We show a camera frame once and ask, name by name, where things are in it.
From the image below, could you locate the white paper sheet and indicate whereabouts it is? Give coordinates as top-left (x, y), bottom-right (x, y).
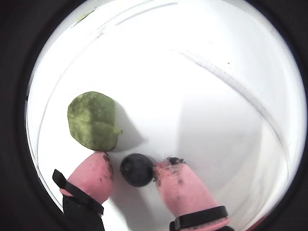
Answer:
top-left (36, 43), bottom-right (292, 231)

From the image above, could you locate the small pale green leaf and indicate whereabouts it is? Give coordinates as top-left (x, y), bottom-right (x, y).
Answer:
top-left (71, 9), bottom-right (97, 27)

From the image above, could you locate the small blueberry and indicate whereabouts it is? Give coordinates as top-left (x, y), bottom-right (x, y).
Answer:
top-left (120, 153), bottom-right (155, 188)

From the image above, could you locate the narrow green leaf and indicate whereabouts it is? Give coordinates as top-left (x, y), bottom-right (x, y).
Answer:
top-left (67, 91), bottom-right (123, 153)

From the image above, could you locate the pink-tipped gripper finger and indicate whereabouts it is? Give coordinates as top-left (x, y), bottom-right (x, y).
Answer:
top-left (52, 152), bottom-right (114, 231)
top-left (153, 157), bottom-right (231, 231)

